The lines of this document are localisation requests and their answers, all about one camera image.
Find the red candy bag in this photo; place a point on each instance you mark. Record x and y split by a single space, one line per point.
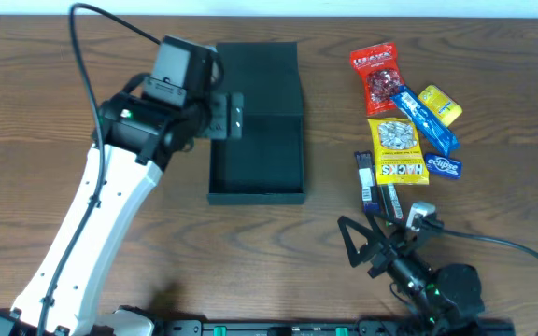
380 74

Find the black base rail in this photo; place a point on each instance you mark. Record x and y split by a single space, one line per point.
365 327

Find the green gum stick pack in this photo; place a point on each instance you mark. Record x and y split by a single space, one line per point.
391 201

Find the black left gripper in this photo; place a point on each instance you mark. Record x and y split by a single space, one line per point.
227 117

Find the blue Eclipse gum pack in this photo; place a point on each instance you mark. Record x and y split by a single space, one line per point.
443 166

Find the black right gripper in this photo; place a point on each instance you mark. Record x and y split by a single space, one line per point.
382 254

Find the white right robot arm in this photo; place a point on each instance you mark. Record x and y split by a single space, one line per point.
446 298

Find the black gift box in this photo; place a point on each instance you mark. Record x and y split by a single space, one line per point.
266 165

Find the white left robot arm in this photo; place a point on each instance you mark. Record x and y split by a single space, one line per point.
134 142

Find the dark blue gum stick pack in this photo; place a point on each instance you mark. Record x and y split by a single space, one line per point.
369 195

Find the yellow gum container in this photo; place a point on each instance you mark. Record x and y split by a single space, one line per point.
440 104

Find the yellow Hacks candy bag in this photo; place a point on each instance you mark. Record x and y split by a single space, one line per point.
398 155

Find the blue snack bar wrapper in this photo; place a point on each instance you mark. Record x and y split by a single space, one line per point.
425 121

